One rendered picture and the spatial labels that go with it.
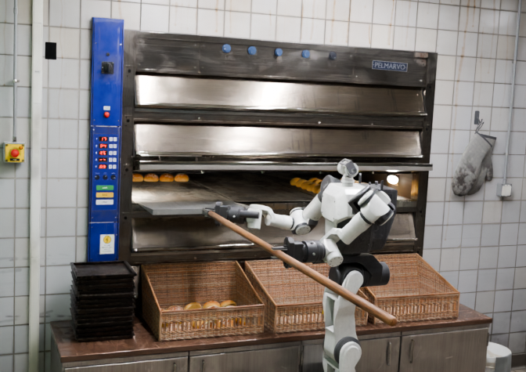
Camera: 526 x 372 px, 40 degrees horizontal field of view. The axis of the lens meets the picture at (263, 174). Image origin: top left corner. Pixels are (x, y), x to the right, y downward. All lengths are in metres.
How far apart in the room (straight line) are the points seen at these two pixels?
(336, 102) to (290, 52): 0.40
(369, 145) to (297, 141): 0.48
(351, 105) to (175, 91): 1.07
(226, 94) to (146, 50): 0.50
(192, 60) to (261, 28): 0.43
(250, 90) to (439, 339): 1.75
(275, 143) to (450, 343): 1.51
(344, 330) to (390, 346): 0.66
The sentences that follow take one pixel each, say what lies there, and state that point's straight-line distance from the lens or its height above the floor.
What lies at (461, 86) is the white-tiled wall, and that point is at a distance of 4.78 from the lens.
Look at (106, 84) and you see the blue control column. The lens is 3.85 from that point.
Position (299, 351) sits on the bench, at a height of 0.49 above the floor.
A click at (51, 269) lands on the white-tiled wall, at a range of 3.97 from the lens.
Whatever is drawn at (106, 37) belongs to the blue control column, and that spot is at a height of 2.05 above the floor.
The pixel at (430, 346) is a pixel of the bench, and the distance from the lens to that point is 4.29.
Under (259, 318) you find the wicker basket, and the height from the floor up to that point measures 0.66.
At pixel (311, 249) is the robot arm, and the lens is 2.92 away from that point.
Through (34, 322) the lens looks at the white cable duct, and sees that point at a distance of 4.02.
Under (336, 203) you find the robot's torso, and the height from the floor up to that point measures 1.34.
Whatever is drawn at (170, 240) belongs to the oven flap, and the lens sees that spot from 4.04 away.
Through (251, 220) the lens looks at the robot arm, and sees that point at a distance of 3.61.
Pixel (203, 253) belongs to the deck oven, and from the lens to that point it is 4.12.
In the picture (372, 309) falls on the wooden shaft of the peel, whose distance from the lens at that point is 2.25.
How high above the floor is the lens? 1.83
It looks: 7 degrees down
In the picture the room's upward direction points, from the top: 3 degrees clockwise
